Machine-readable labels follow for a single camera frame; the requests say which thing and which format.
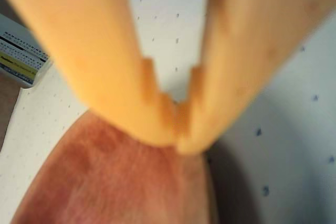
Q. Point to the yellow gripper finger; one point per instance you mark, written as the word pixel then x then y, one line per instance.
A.
pixel 92 37
pixel 249 37

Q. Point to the brown wooden bowl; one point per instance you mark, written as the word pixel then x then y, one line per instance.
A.
pixel 118 182

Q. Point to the white box with printed label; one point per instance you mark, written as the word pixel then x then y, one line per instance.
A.
pixel 18 51

